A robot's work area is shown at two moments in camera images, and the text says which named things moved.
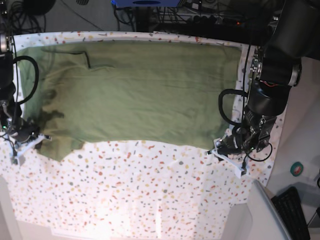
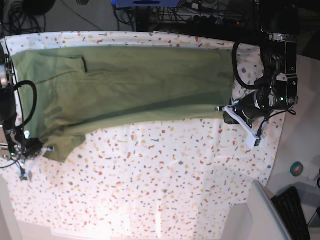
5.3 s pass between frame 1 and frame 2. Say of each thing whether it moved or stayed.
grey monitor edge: stayed
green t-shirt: moved
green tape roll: stayed
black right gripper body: moved
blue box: stayed
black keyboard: stayed
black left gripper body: moved
